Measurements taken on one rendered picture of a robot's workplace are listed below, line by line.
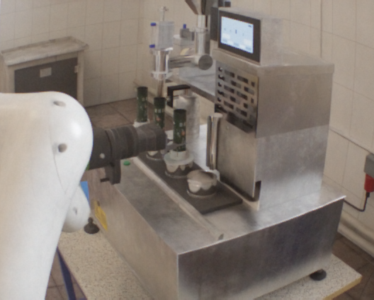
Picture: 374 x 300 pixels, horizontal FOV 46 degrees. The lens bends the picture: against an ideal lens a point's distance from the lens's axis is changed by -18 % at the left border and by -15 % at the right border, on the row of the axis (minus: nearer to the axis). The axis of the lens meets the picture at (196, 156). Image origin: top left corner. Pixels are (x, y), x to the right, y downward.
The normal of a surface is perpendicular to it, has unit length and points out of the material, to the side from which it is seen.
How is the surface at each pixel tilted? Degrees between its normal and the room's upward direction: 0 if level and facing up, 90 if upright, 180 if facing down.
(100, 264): 0
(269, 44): 90
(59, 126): 54
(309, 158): 90
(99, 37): 90
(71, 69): 90
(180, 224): 0
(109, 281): 0
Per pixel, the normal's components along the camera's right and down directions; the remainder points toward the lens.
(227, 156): -0.87, 0.18
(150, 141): 0.17, 0.41
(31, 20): 0.50, 0.37
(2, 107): -0.13, -0.61
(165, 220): 0.03, -0.91
